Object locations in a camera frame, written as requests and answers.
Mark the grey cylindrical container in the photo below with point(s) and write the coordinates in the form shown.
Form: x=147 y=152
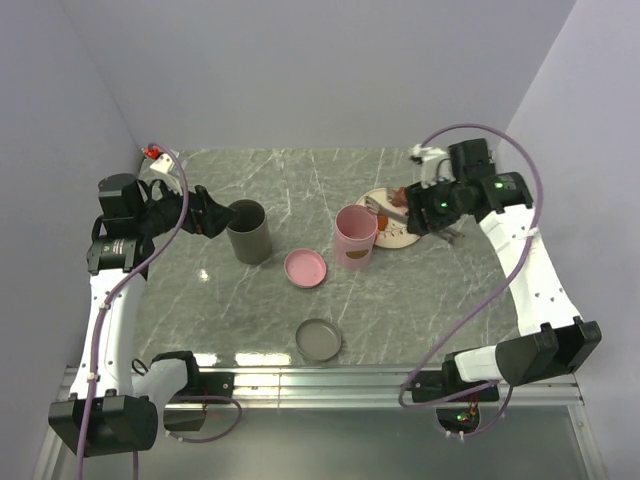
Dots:
x=249 y=232

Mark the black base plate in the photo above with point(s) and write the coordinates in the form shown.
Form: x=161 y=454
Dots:
x=217 y=384
x=432 y=385

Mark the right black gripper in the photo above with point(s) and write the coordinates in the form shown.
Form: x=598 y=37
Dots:
x=419 y=198

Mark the pink lid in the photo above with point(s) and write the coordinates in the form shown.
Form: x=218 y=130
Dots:
x=305 y=268

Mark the orange sausage near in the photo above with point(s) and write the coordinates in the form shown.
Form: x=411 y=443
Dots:
x=382 y=222

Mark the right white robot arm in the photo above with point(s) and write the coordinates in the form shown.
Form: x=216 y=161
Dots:
x=553 y=339

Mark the metal food tongs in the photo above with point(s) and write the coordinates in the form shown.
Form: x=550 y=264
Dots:
x=377 y=209

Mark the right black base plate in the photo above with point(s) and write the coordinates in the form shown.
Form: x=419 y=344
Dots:
x=432 y=385

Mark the grey lid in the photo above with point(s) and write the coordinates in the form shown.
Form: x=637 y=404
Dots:
x=318 y=339

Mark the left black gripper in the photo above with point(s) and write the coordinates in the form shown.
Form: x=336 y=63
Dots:
x=216 y=216

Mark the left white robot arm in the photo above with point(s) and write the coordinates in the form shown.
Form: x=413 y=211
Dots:
x=109 y=410

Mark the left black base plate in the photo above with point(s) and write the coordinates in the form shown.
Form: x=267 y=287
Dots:
x=217 y=384

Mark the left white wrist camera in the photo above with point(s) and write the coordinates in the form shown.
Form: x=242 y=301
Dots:
x=166 y=167

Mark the brown sausage far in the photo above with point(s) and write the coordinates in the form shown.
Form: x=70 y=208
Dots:
x=398 y=197

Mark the aluminium mounting rail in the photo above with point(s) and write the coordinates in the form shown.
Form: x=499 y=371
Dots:
x=360 y=387

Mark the pink cream plate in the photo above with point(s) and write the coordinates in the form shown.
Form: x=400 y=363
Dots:
x=395 y=234

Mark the pink cylindrical container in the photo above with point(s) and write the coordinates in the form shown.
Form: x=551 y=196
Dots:
x=355 y=231

